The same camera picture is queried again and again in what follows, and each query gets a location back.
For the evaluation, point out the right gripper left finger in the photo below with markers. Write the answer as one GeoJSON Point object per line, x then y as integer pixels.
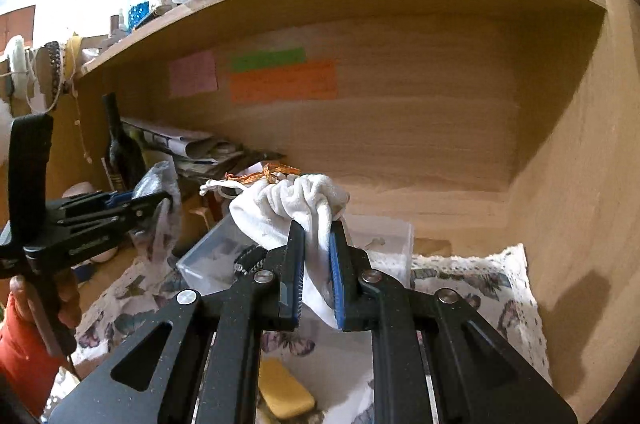
{"type": "Point", "coordinates": [291, 274]}

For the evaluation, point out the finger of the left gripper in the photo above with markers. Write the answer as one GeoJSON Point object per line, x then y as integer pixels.
{"type": "Point", "coordinates": [135, 210]}
{"type": "Point", "coordinates": [97, 200]}

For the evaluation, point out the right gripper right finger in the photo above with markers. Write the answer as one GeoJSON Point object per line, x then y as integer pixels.
{"type": "Point", "coordinates": [339, 266]}

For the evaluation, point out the white drawstring cloth bag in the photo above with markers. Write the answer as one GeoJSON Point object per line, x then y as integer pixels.
{"type": "Point", "coordinates": [264, 211]}

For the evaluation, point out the yellow rectangular sponge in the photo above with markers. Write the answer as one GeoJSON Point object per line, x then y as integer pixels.
{"type": "Point", "coordinates": [284, 396]}

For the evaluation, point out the left hand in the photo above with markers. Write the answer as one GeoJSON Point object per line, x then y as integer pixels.
{"type": "Point", "coordinates": [68, 294]}

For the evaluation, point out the clear plastic bag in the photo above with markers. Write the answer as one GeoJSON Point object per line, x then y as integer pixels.
{"type": "Point", "coordinates": [157, 234]}

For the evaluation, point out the dark wine bottle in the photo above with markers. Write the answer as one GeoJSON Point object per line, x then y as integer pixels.
{"type": "Point", "coordinates": [123, 159]}

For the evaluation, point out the clear plastic storage box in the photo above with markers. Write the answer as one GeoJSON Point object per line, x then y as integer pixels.
{"type": "Point", "coordinates": [208, 266]}

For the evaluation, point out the stack of papers and magazines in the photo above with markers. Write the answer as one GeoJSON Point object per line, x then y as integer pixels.
{"type": "Point", "coordinates": [196, 155]}

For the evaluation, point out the butterfly print lace cloth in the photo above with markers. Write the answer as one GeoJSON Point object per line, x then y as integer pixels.
{"type": "Point", "coordinates": [335, 368]}

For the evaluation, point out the pink sticky note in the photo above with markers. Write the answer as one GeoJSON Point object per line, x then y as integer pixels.
{"type": "Point", "coordinates": [192, 75]}

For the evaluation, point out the orange sticky note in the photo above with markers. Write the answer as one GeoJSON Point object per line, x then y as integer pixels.
{"type": "Point", "coordinates": [299, 82]}

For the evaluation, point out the green sticky note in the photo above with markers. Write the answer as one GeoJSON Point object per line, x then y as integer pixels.
{"type": "Point", "coordinates": [267, 59]}

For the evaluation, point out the blue glitter bottle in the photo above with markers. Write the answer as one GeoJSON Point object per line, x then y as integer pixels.
{"type": "Point", "coordinates": [136, 11]}

